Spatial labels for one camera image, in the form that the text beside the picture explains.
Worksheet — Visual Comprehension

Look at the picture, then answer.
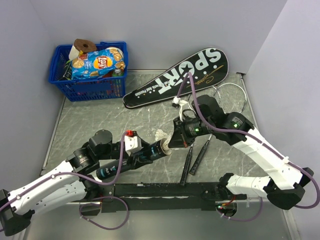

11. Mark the blue plastic shopping basket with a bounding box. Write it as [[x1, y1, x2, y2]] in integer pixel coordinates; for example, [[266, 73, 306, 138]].
[[48, 41, 129, 102]]

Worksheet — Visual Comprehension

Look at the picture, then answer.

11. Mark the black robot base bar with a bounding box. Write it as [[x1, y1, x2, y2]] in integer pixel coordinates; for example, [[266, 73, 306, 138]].
[[94, 182, 247, 211]]

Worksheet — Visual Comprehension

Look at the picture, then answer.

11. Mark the left silver badminton racket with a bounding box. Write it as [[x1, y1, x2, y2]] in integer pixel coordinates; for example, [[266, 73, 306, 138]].
[[179, 86, 217, 186]]

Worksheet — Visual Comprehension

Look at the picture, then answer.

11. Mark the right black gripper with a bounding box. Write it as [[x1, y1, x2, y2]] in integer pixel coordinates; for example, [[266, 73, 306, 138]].
[[168, 113, 214, 148]]

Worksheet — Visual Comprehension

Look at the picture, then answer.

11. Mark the black shuttlecock tube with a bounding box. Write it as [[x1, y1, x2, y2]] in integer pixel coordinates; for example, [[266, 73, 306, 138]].
[[95, 138, 172, 180]]

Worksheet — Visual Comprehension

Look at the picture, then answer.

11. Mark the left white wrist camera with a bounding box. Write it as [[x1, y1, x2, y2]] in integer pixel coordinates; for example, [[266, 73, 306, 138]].
[[124, 135, 143, 153]]

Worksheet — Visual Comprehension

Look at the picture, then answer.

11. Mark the blue Lays chips bag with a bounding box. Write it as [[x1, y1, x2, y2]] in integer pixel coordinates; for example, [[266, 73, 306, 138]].
[[71, 47, 126, 80]]

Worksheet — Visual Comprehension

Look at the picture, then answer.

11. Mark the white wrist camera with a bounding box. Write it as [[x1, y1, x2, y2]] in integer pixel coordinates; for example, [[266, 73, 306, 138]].
[[124, 135, 143, 153], [171, 96, 191, 122]]

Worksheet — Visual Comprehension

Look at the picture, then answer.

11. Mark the right silver badminton racket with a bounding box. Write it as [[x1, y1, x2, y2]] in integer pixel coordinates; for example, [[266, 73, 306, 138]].
[[189, 83, 247, 176]]

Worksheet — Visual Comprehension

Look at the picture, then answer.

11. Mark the silver badminton racket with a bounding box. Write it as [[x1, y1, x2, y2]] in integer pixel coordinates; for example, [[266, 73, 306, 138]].
[[179, 86, 217, 186], [189, 83, 247, 176]]

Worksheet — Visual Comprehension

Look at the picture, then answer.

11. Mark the black SPORT racket bag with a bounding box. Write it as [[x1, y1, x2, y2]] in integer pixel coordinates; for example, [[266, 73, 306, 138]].
[[122, 47, 229, 109]]

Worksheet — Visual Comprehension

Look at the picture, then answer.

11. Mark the dark green package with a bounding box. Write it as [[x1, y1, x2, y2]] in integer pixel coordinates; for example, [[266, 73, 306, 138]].
[[61, 61, 72, 81]]

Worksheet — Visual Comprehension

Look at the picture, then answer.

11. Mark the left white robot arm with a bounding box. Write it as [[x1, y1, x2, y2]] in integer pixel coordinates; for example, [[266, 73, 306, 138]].
[[0, 129, 162, 237]]

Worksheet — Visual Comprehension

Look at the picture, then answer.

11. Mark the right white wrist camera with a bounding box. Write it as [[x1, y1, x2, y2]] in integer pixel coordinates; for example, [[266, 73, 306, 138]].
[[171, 96, 191, 122]]

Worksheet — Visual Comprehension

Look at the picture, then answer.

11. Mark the white paper towel roll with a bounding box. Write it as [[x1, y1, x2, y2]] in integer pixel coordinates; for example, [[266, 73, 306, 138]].
[[68, 44, 80, 61]]

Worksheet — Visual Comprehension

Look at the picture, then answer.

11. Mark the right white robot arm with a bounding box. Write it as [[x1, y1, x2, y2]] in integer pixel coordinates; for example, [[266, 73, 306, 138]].
[[168, 94, 313, 210]]

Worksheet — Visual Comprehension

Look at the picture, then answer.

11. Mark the white shuttlecock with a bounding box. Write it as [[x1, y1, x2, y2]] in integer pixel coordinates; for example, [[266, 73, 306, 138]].
[[161, 138, 173, 156], [154, 129, 172, 141]]

